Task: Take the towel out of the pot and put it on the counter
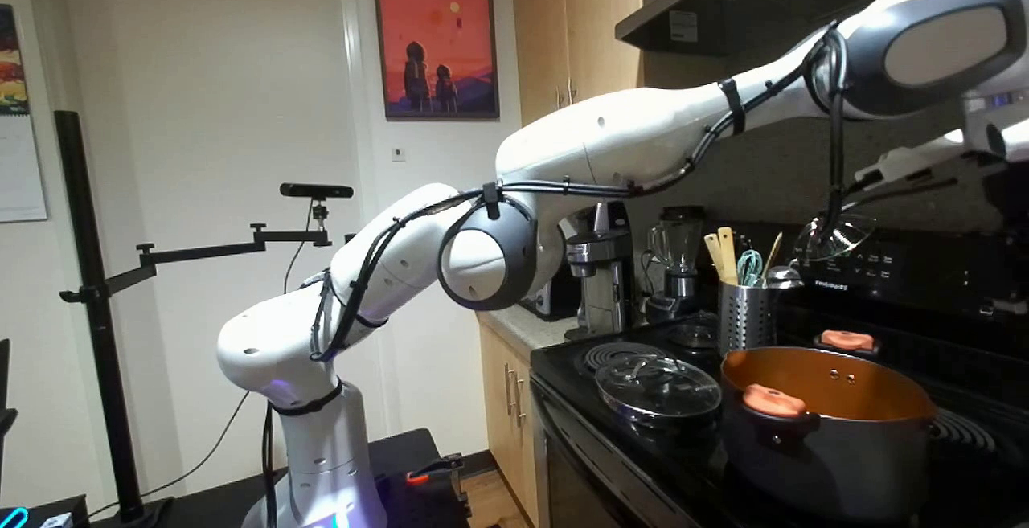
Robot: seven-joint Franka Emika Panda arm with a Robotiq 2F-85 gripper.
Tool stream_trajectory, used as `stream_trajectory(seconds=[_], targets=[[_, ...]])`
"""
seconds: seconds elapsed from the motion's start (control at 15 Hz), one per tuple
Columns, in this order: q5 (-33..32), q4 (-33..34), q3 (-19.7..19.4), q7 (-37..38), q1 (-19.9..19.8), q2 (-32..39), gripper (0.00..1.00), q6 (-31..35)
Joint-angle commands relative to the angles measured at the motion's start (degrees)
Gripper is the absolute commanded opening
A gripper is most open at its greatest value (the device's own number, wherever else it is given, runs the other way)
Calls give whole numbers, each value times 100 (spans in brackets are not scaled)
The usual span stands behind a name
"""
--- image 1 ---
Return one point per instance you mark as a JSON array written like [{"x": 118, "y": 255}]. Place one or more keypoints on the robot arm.
[{"x": 611, "y": 138}]

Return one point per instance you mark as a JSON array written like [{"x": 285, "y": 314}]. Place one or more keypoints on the glass pot lid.
[{"x": 659, "y": 387}]

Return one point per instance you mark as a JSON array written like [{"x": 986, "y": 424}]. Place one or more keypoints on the black toaster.
[{"x": 555, "y": 299}]

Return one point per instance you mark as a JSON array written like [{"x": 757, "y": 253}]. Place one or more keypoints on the silver coffee maker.
[{"x": 601, "y": 279}]

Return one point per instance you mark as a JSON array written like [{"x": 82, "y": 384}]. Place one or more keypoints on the coil burner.
[
  {"x": 965, "y": 431},
  {"x": 615, "y": 351},
  {"x": 695, "y": 333}
]

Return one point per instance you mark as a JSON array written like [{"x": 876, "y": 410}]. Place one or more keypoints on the blender with glass jar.
[{"x": 679, "y": 243}]

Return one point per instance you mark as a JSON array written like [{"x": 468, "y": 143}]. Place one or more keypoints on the wooden base cabinet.
[{"x": 502, "y": 431}]

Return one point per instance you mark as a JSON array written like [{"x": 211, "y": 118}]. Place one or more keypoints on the pair of wooden spatulas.
[{"x": 723, "y": 259}]

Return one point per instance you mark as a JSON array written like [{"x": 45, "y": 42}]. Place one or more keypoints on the framed orange picture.
[{"x": 438, "y": 38}]

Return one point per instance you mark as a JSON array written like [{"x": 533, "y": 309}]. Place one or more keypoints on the teal whisk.
[{"x": 750, "y": 269}]

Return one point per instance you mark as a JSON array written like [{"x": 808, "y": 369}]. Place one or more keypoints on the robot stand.
[{"x": 402, "y": 452}]

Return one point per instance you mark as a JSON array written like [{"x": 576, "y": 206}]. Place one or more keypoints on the perforated metal utensil holder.
[{"x": 744, "y": 319}]

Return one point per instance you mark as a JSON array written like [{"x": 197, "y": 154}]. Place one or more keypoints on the wooden spoon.
[{"x": 772, "y": 253}]

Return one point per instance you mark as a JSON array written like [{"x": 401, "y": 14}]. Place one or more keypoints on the black electric stove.
[{"x": 643, "y": 464}]

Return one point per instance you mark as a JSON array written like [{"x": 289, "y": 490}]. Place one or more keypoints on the metal ladle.
[{"x": 784, "y": 277}]

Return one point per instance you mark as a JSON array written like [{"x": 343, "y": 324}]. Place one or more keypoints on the black range hood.
[{"x": 723, "y": 6}]

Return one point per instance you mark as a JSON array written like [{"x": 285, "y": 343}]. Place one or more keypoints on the clear glass lid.
[{"x": 844, "y": 235}]

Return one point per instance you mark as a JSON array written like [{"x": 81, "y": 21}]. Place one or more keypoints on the wooden wall cabinet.
[{"x": 575, "y": 30}]

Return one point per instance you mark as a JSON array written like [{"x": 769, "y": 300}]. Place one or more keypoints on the camera on mount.
[{"x": 95, "y": 287}]

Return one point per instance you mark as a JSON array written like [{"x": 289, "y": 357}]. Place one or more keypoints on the wall calendar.
[{"x": 16, "y": 166}]

